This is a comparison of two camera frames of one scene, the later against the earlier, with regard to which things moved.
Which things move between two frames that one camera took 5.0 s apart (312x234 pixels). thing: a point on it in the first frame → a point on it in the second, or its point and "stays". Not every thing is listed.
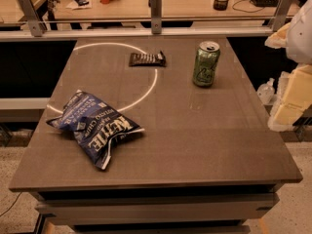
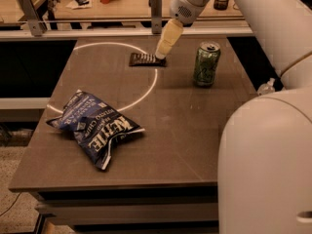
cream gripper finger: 294,100 → 185,4
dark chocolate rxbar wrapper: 147,59 stays
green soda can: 206,61 stays
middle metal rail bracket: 155,4 stays
